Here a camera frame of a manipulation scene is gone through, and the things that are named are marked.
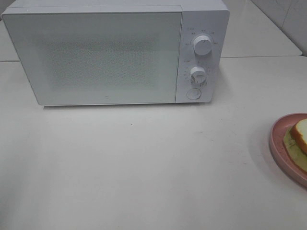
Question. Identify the upper white power knob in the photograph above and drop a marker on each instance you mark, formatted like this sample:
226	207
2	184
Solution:
202	44

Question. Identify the white timer knob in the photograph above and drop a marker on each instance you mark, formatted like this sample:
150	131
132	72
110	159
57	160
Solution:
198	75

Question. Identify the white microwave oven body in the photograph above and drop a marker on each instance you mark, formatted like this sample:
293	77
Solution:
198	17

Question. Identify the white microwave door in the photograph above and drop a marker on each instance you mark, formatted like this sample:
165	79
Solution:
98	58

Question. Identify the round white door button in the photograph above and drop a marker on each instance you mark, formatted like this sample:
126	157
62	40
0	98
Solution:
194	94

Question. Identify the pink round plate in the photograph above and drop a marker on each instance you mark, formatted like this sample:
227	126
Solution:
279	151

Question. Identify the white bread sandwich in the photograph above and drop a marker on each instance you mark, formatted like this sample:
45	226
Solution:
295	142

